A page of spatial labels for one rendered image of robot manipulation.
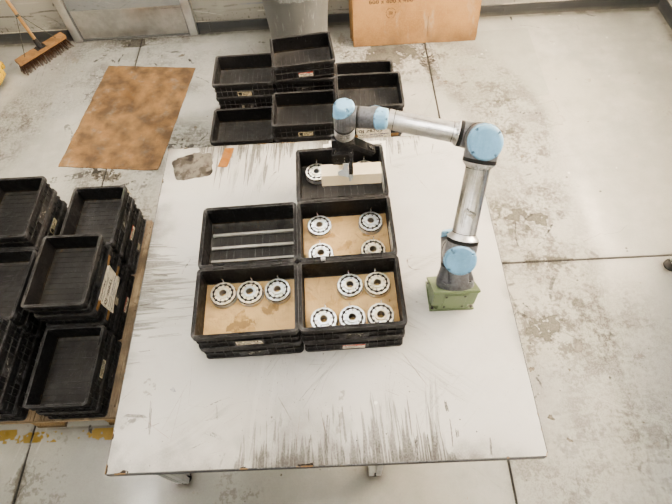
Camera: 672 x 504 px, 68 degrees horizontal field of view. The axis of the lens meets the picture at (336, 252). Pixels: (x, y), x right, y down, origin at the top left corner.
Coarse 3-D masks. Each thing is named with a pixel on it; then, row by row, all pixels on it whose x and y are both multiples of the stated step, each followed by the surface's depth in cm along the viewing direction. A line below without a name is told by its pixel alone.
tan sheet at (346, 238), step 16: (304, 224) 220; (336, 224) 219; (352, 224) 219; (384, 224) 218; (304, 240) 216; (320, 240) 215; (336, 240) 215; (352, 240) 215; (384, 240) 214; (304, 256) 212
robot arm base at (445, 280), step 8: (440, 272) 200; (448, 272) 197; (440, 280) 200; (448, 280) 198; (456, 280) 196; (464, 280) 196; (472, 280) 199; (448, 288) 197; (456, 288) 196; (464, 288) 196
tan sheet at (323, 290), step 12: (336, 276) 206; (360, 276) 205; (312, 288) 203; (324, 288) 203; (336, 288) 203; (312, 300) 200; (324, 300) 200; (336, 300) 200; (348, 300) 200; (360, 300) 200; (372, 300) 199; (384, 300) 199; (396, 300) 199; (312, 312) 198; (336, 312) 197; (396, 312) 196
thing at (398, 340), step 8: (392, 336) 192; (400, 336) 192; (312, 344) 194; (320, 344) 198; (328, 344) 198; (336, 344) 198; (344, 344) 197; (352, 344) 198; (368, 344) 199; (376, 344) 201; (384, 344) 201; (392, 344) 201; (400, 344) 201
